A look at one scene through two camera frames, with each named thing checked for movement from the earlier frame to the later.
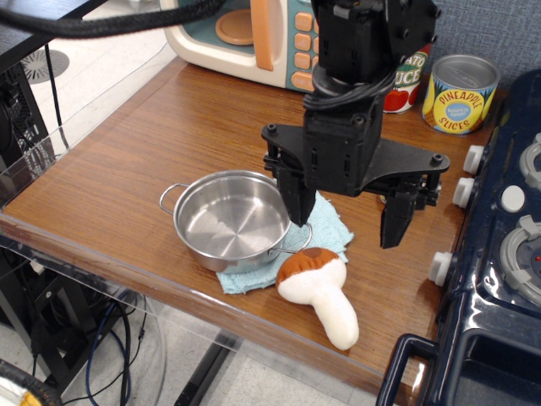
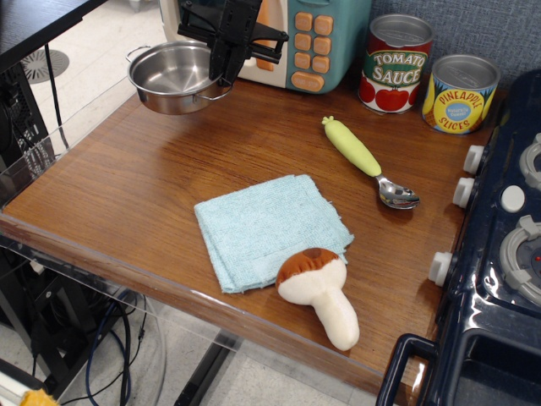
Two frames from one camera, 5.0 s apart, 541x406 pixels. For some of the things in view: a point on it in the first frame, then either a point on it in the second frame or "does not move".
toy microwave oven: x=272 y=41 does not move
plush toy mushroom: x=314 y=276 does not move
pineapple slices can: x=460 y=94 does not move
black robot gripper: x=339 y=151 -> x=231 y=30
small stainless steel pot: x=232 y=221 -> x=172 y=77
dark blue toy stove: x=488 y=349 does not move
